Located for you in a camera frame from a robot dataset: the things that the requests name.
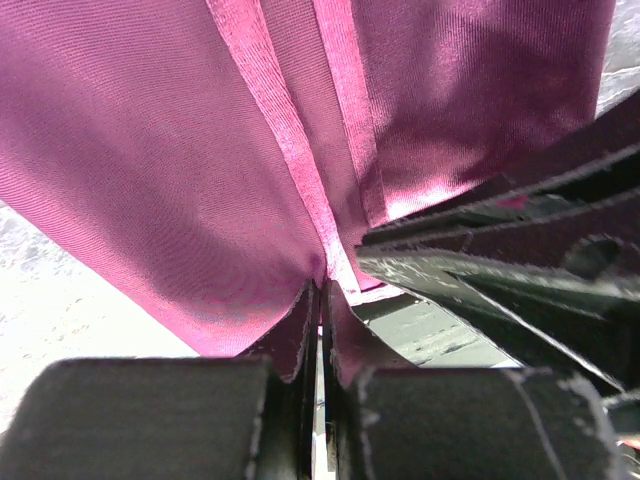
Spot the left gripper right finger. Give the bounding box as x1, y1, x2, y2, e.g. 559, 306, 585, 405
321, 281, 625, 479

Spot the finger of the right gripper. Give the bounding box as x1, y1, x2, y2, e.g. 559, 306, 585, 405
357, 246, 639, 390
362, 99, 639, 246

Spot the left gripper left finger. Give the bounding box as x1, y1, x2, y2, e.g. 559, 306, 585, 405
1, 284, 320, 479

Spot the purple cloth napkin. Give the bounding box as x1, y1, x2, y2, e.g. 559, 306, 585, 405
1, 1, 615, 356

